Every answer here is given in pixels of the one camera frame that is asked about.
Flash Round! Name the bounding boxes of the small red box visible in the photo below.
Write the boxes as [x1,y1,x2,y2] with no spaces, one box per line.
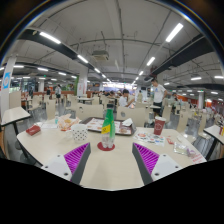
[25,124,42,137]

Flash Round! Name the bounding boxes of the dark food tray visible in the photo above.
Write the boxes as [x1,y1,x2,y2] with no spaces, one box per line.
[80,116,137,137]

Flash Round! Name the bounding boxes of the crumpled food wrapper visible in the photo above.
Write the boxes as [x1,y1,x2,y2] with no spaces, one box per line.
[57,113,82,132]

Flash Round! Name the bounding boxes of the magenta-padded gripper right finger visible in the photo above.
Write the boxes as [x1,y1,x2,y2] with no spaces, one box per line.
[131,142,183,186]

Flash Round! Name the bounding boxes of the printed sticker sheet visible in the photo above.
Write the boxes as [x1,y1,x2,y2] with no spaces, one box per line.
[133,131,167,147]

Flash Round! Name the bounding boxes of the beige canteen chairs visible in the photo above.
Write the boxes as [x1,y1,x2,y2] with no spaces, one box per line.
[9,91,218,134]

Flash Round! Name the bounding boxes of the person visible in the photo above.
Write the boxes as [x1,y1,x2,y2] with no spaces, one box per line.
[150,78,168,118]
[118,88,135,108]
[54,84,63,105]

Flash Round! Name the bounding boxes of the clear plastic packet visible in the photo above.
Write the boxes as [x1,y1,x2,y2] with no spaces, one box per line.
[173,141,198,158]

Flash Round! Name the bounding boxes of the white polka dot mug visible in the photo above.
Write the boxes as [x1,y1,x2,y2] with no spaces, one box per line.
[70,123,89,144]

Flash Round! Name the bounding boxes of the red paper cup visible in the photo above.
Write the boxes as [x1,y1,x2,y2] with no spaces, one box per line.
[153,116,167,136]

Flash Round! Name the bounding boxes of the beige side table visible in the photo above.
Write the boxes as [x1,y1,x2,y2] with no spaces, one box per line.
[203,124,224,161]
[0,106,32,151]

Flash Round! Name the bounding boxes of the green drink bottle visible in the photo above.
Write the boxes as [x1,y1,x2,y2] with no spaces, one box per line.
[100,103,117,150]

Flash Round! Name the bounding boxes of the ceiling lights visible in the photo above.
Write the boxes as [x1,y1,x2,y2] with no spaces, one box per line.
[0,22,224,96]

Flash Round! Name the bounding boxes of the blue round pillar sign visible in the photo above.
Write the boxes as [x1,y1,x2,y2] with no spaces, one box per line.
[2,71,12,90]

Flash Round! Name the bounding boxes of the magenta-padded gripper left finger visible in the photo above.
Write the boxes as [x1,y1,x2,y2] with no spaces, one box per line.
[41,142,92,186]

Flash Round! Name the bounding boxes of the white napkin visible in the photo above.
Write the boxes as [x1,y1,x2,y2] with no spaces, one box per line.
[121,117,134,128]

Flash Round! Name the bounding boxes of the ceiling air conditioner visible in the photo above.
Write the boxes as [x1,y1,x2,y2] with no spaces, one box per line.
[91,49,110,62]

